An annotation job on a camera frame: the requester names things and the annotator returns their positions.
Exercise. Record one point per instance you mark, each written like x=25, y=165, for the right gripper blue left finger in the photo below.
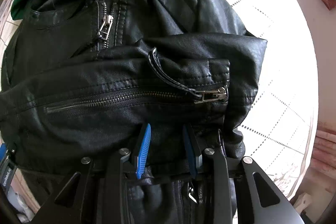
x=82, y=198

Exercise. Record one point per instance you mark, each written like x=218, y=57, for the black leather jacket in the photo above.
x=199, y=82

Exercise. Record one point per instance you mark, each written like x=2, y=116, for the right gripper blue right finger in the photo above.
x=217, y=178

